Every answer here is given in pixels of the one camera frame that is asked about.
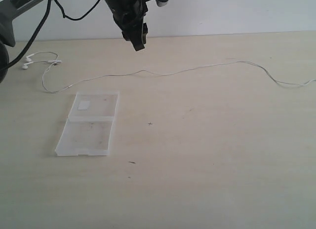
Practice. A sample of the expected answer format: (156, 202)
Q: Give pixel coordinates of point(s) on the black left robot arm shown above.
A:
(9, 10)

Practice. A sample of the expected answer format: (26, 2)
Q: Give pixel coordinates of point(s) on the clear plastic hinged case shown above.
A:
(90, 125)

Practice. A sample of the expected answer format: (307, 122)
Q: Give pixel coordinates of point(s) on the white wired earphones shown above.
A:
(56, 62)

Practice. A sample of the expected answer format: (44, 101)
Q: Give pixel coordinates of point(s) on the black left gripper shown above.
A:
(129, 17)

